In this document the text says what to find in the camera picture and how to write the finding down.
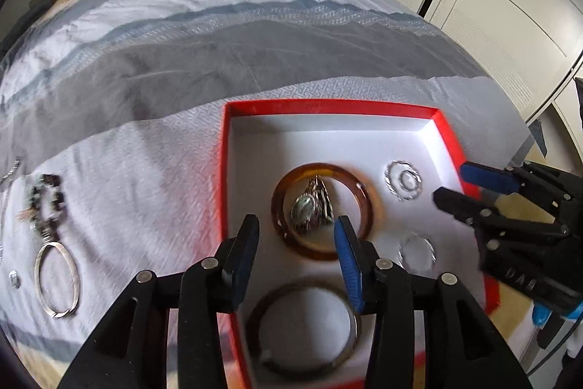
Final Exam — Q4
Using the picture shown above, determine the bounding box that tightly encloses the silver twisted ring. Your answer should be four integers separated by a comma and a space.
397, 232, 438, 274

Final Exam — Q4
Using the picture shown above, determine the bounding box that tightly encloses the striped duvet cover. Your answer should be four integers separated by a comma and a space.
1, 0, 533, 388

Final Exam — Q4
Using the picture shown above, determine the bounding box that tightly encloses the silver metal bangle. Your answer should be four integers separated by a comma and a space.
34, 241, 81, 320

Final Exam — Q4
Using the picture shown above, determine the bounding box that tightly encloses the silver twisted hoop bracelet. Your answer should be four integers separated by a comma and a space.
383, 159, 425, 203

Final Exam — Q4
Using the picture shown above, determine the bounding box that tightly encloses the small gold ring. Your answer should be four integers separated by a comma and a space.
398, 169, 423, 194

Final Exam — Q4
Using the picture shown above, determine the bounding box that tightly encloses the silver chain necklace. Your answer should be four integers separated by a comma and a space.
0, 158, 23, 190

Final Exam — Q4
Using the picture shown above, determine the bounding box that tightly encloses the dark beaded bracelet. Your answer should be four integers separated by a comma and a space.
15, 172, 67, 239

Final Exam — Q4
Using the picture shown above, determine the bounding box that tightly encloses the dark brown bangle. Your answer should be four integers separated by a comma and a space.
245, 279, 362, 381

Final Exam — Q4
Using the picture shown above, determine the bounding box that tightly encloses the silver pendant charm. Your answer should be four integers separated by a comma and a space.
290, 176, 334, 235

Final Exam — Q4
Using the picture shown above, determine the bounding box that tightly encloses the amber resin bangle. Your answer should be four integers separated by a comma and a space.
271, 163, 373, 262

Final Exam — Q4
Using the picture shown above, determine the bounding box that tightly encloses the red jewelry box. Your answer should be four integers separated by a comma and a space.
219, 99, 500, 388

